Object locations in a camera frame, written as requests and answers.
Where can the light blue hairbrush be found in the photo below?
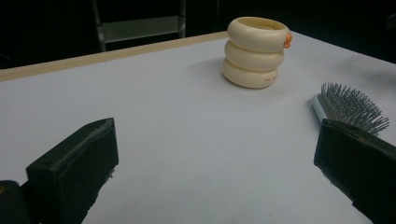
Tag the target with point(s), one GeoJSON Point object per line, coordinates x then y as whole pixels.
{"type": "Point", "coordinates": [348, 107]}

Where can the cream ringed holder cup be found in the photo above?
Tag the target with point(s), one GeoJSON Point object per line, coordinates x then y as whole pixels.
{"type": "Point", "coordinates": [253, 53]}

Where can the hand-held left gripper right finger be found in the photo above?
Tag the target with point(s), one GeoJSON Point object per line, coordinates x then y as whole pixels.
{"type": "Point", "coordinates": [358, 158]}

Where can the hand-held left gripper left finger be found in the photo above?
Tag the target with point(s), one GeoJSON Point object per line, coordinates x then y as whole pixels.
{"type": "Point", "coordinates": [74, 168]}

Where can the metal stand frame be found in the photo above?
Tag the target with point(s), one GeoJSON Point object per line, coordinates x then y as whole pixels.
{"type": "Point", "coordinates": [140, 26]}

